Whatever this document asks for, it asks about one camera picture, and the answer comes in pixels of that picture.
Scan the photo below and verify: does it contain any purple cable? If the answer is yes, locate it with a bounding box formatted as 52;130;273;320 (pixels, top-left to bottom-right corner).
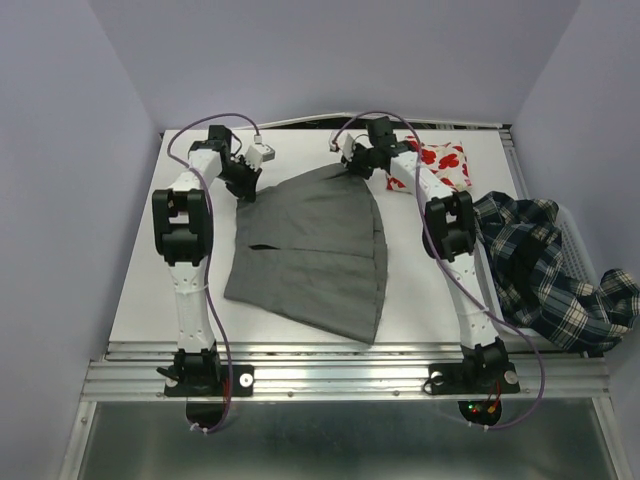
327;110;547;431
167;112;264;435

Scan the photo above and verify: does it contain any navy plaid skirt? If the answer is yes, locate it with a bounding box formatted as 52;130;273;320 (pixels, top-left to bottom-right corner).
474;191;639;354

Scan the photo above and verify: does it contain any red poppy floral skirt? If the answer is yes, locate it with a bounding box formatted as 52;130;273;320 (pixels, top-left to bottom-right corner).
386;135;472;193

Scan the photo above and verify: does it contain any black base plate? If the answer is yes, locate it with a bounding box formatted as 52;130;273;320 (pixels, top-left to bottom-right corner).
156;364;255;398
422;362;521;398

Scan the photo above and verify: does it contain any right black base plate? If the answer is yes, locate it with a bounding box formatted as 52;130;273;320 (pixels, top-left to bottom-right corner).
422;362;521;398

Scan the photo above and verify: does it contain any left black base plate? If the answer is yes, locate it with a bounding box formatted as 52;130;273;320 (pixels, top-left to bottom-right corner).
156;364;255;398

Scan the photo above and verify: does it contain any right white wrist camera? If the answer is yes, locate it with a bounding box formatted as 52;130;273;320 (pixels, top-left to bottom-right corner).
329;133;358;163

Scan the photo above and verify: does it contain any aluminium frame rail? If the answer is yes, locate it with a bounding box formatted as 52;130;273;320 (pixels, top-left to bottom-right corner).
81;342;610;402

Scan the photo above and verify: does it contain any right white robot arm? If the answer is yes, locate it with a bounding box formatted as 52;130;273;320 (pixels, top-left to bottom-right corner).
330;116;509;390

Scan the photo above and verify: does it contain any grey skirt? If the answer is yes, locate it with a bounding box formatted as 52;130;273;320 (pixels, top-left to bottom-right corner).
224;164;388;344

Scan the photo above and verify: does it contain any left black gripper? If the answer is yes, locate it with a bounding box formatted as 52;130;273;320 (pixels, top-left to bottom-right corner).
217;156;261;202

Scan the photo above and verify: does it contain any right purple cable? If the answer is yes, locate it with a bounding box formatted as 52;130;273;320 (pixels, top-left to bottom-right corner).
327;110;547;431

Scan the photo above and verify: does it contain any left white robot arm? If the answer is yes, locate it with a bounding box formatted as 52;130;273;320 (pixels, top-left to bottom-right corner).
151;125;274;396

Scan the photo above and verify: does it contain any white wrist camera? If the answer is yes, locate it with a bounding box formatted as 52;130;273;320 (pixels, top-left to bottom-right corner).
244;143;276;171
329;133;358;163

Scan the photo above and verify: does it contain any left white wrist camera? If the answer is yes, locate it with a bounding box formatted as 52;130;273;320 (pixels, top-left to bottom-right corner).
244;143;276;171

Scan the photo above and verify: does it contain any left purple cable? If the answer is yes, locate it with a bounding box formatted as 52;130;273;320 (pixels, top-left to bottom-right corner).
167;112;264;435

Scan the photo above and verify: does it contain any white plastic basket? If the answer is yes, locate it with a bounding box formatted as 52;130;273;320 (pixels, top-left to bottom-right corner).
476;205;599;320

